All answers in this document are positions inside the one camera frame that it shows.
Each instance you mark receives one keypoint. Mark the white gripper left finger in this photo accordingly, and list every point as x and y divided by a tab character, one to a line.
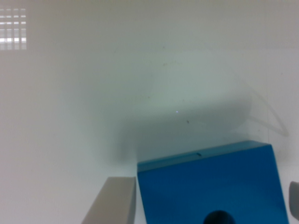
115	203

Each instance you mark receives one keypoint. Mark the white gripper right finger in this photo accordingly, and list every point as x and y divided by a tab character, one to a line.
294	199

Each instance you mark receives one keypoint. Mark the blue square block with hole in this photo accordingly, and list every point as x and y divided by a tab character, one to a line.
234	184

